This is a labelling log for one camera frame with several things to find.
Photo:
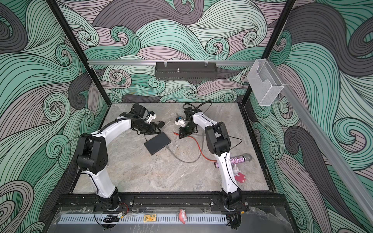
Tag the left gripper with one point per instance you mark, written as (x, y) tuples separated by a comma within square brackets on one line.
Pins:
[(152, 129)]

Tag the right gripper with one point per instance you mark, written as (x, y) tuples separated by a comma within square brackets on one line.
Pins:
[(184, 134)]

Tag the black network switch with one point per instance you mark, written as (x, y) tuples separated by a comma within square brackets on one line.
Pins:
[(157, 143)]

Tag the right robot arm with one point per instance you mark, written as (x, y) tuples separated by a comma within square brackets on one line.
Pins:
[(219, 144)]

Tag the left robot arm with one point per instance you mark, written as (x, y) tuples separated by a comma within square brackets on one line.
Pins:
[(92, 156)]

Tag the white bunny pink figurine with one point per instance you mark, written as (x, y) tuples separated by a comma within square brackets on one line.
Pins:
[(239, 177)]

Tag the yellow label tag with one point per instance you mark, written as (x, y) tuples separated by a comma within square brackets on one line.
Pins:
[(150, 218)]

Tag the black wall-mounted tray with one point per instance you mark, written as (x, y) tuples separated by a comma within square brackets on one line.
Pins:
[(183, 71)]

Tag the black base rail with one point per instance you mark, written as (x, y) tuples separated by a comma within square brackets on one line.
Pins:
[(214, 201)]

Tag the clear plastic wall bin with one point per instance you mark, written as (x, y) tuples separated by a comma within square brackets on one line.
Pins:
[(264, 79)]

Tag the pink toy on duct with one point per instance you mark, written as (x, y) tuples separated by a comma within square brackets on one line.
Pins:
[(182, 216)]

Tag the white slotted cable duct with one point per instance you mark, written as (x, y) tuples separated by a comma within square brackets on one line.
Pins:
[(138, 219)]

